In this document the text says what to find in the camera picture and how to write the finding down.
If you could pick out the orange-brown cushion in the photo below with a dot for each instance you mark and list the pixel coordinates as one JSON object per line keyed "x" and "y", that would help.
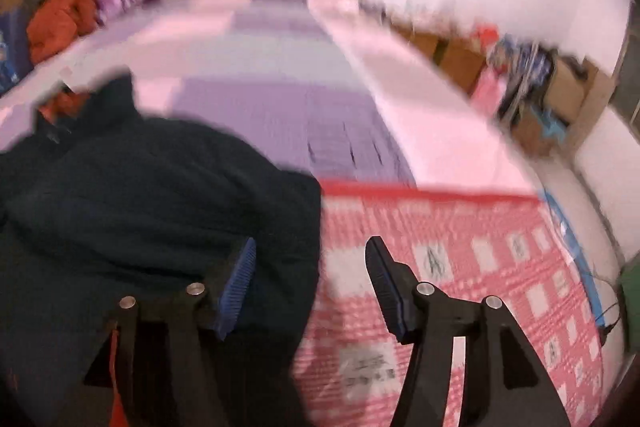
{"x": 65, "y": 17}

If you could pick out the small cardboard box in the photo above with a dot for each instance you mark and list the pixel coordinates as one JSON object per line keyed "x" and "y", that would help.
{"x": 537, "y": 132}

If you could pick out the dark navy jacket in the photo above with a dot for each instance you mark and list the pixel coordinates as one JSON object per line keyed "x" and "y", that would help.
{"x": 150, "y": 217}

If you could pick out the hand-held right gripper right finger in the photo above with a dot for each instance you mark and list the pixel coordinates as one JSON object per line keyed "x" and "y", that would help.
{"x": 389, "y": 292}

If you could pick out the wooden drawer cabinet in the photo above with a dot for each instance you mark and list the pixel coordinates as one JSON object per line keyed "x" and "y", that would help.
{"x": 450, "y": 57}

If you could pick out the red checkered mat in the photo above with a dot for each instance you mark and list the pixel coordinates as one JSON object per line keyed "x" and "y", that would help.
{"x": 450, "y": 257}

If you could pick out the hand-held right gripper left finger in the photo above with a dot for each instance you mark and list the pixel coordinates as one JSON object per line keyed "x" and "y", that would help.
{"x": 236, "y": 287}

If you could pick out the pile of blue plaid clothes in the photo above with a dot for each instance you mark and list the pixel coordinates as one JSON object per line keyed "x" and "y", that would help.
{"x": 522, "y": 62}

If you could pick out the pink plush bag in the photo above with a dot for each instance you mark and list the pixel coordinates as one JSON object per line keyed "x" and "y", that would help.
{"x": 487, "y": 92}

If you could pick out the patchwork quilt bed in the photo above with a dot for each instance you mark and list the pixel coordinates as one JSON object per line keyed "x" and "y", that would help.
{"x": 280, "y": 72}

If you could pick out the large cardboard box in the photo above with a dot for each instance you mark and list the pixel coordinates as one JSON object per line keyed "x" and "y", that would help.
{"x": 575, "y": 87}

